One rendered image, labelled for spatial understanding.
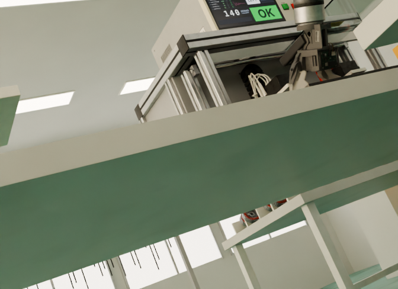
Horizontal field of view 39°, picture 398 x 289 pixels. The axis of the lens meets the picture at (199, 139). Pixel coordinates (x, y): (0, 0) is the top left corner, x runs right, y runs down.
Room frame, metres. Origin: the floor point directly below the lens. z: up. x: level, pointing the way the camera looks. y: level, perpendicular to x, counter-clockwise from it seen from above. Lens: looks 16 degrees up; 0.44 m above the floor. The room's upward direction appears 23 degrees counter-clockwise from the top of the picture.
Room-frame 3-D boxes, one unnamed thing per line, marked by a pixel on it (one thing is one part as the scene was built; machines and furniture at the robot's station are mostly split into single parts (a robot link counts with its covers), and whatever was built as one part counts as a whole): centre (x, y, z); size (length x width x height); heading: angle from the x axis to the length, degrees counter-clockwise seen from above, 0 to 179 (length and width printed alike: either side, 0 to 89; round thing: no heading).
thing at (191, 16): (1.76, -0.26, 1.22); 0.44 x 0.39 x 0.20; 122
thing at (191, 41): (1.75, -0.25, 1.09); 0.68 x 0.44 x 0.05; 122
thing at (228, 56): (1.56, -0.36, 1.03); 0.62 x 0.01 x 0.03; 122
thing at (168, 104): (1.65, 0.07, 0.91); 0.28 x 0.03 x 0.32; 32
